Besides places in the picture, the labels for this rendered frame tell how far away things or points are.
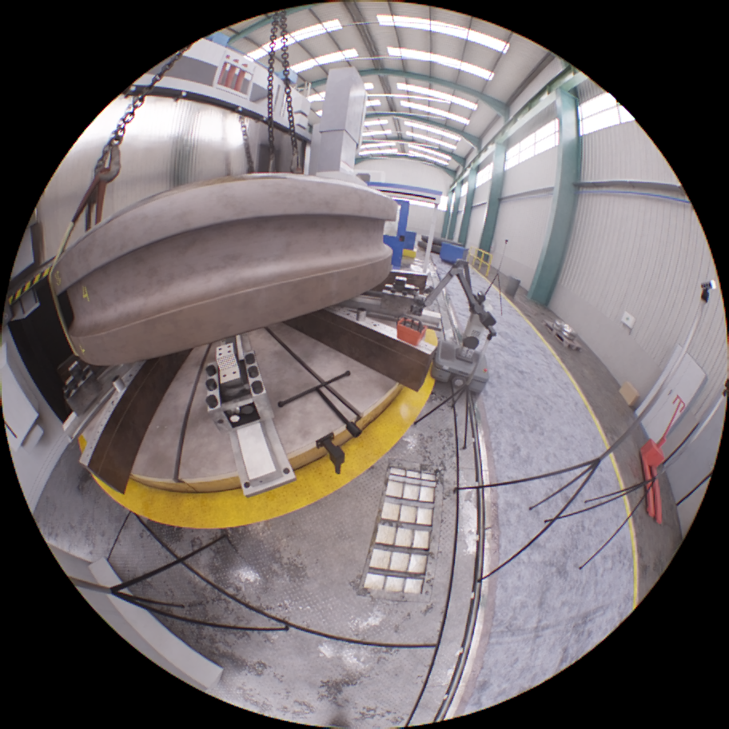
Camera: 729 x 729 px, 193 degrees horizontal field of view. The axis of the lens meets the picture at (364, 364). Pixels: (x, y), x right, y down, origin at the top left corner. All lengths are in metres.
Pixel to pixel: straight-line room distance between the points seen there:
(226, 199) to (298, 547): 1.95
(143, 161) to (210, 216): 2.84
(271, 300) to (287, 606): 1.85
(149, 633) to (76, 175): 4.08
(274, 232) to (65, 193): 3.01
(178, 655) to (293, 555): 1.28
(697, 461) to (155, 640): 7.33
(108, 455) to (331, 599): 1.61
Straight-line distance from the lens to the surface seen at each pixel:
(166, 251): 1.44
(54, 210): 3.55
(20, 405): 3.29
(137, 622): 2.17
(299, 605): 1.55
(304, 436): 1.41
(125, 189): 3.74
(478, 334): 2.30
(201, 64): 7.44
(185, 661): 2.00
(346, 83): 6.91
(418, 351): 1.55
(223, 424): 1.30
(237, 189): 1.25
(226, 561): 1.67
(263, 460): 1.20
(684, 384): 5.98
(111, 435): 1.79
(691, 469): 6.34
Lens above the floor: 1.49
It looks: 38 degrees down
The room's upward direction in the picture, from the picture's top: 7 degrees clockwise
